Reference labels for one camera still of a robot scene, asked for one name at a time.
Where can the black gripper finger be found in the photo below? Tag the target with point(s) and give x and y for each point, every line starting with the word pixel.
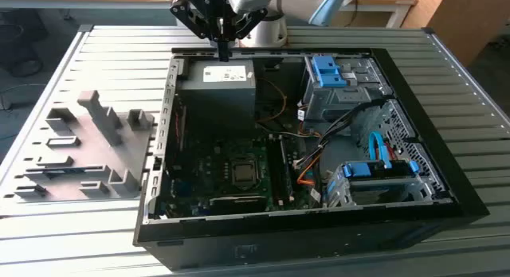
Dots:
pixel 249 23
pixel 191 20

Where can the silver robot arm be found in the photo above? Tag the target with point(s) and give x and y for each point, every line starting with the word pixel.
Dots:
pixel 271 32

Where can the black RAM slot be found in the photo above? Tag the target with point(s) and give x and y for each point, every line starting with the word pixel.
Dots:
pixel 274 169

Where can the blue plastic drive latch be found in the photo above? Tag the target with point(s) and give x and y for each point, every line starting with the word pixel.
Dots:
pixel 327 72

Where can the grey power supply unit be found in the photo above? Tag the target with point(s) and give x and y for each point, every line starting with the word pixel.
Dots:
pixel 217 104

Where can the black wheeled chair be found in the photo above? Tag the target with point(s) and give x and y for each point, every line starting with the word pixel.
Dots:
pixel 20 44

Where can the silver CPU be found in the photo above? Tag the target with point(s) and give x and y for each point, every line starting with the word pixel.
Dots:
pixel 243 173

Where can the green motherboard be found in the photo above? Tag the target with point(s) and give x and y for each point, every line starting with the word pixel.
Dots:
pixel 207 175

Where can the grey parts rack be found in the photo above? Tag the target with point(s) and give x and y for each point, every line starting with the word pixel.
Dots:
pixel 91 157

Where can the metal CPU socket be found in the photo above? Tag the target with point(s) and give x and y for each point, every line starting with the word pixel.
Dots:
pixel 243 186

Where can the wooden cabinet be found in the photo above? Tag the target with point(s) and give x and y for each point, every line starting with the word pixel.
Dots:
pixel 470 20

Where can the hard disk in blue carrier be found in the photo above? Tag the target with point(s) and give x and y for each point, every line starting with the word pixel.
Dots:
pixel 361 169

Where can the black graphics card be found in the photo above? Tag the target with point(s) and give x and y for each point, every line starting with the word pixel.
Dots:
pixel 237 203

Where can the silver disk bay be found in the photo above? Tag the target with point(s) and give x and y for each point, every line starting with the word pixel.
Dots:
pixel 382 187

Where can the black PC case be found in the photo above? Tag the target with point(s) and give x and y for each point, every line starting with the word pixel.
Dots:
pixel 279 244

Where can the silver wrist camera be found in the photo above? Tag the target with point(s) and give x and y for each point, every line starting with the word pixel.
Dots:
pixel 251 1

